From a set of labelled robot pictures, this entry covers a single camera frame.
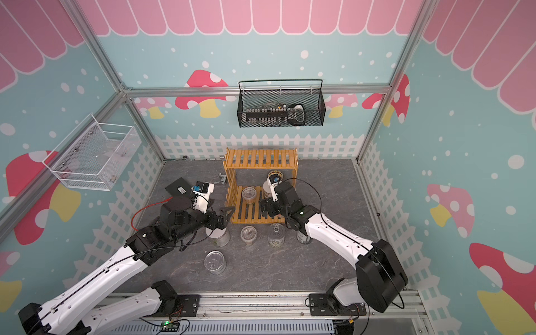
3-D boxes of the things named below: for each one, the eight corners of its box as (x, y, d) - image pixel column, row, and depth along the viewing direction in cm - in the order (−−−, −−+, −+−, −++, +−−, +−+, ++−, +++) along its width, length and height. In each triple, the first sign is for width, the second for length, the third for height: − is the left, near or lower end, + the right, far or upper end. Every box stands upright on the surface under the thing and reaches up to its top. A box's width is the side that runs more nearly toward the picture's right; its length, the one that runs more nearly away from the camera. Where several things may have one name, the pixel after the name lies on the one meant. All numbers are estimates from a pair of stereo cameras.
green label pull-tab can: (268, 247, 89) (268, 240, 83) (268, 231, 94) (268, 223, 88) (285, 247, 89) (286, 240, 83) (284, 231, 94) (285, 223, 88)
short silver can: (205, 275, 83) (201, 270, 78) (209, 255, 88) (205, 250, 83) (225, 275, 83) (221, 270, 78) (227, 255, 88) (225, 250, 83)
